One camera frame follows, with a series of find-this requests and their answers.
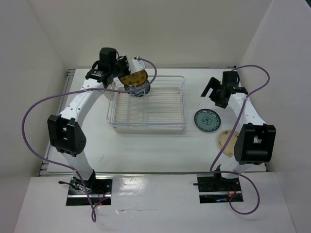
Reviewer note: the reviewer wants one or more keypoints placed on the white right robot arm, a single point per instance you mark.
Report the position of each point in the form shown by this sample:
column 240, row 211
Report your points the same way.
column 255, row 143

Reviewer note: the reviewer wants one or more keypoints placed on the yellow patterned plate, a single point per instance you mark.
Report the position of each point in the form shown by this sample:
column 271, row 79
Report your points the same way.
column 135, row 79

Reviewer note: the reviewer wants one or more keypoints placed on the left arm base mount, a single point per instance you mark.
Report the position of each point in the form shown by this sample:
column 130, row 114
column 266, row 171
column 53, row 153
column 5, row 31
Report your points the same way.
column 99, row 195

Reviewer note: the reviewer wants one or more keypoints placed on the teal blue floral plate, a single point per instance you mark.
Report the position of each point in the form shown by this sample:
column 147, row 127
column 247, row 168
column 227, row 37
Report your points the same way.
column 207, row 120
column 136, row 91

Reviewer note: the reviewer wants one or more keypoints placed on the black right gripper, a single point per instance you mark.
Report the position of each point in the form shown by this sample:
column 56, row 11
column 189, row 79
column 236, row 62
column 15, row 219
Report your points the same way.
column 215, row 84

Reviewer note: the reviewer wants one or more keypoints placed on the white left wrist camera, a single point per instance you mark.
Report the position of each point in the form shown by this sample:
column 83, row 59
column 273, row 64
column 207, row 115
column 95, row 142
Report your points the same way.
column 135, row 65

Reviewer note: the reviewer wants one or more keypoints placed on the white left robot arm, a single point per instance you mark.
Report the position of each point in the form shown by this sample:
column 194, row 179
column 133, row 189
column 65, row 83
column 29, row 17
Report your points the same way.
column 65, row 129

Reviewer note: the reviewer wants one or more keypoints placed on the white wire dish rack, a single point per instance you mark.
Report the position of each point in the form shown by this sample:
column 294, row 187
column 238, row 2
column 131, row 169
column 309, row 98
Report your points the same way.
column 163, row 81

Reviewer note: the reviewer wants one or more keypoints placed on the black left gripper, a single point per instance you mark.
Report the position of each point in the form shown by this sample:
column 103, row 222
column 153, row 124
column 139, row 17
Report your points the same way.
column 125, row 60

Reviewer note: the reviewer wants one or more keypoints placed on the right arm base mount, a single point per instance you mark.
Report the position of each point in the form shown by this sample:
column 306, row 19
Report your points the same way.
column 215, row 189

